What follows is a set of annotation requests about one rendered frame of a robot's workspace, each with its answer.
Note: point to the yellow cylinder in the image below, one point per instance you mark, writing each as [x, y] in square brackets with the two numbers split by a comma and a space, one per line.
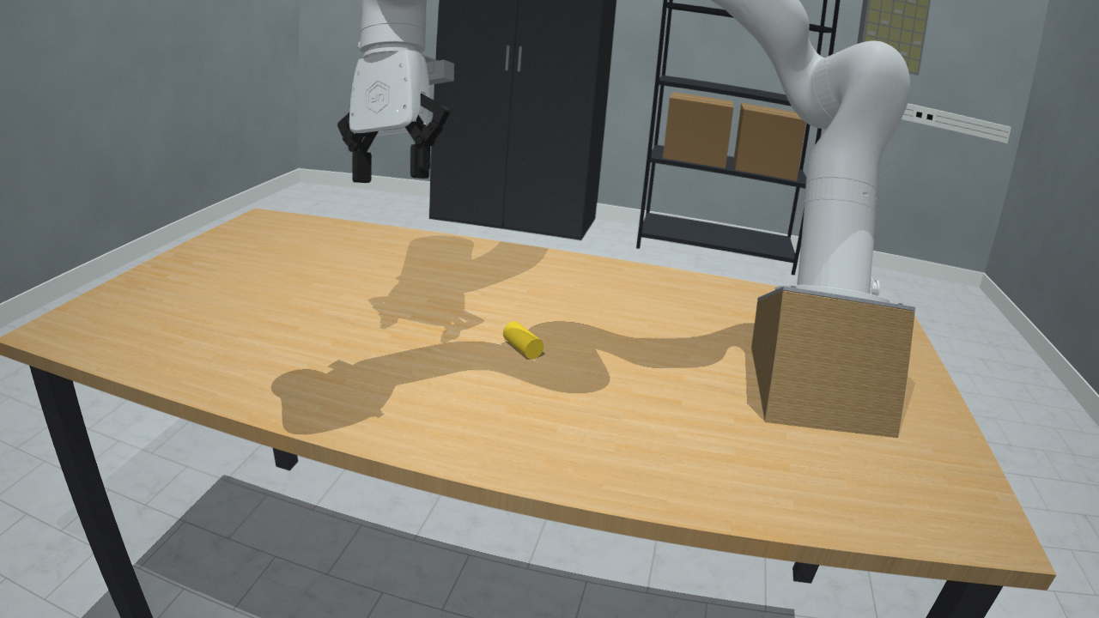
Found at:
[523, 340]

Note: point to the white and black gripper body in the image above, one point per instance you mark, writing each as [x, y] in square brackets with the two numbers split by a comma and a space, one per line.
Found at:
[386, 91]

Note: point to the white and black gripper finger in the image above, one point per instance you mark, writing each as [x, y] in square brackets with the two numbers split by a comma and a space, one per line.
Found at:
[424, 137]
[362, 160]

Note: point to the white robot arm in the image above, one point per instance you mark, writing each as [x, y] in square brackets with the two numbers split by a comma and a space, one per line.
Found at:
[869, 82]

